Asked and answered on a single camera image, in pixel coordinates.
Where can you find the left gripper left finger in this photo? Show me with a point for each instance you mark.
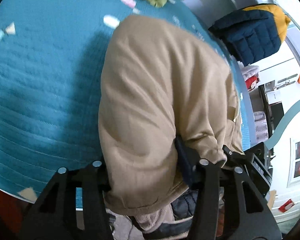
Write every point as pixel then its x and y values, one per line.
pixel 71 206

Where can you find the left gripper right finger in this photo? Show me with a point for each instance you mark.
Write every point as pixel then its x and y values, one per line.
pixel 229 205

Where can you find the tan brown garment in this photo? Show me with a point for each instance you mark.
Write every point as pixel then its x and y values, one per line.
pixel 158 82

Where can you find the red garment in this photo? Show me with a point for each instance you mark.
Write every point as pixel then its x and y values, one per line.
pixel 12 211

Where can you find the pink jacket with red bag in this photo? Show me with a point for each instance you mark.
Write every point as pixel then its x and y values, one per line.
pixel 251 76

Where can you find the navy yellow puffer jacket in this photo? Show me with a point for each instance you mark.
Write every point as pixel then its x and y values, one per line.
pixel 253 33

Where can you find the teal quilted bedspread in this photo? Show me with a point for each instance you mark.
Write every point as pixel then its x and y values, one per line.
pixel 51 58

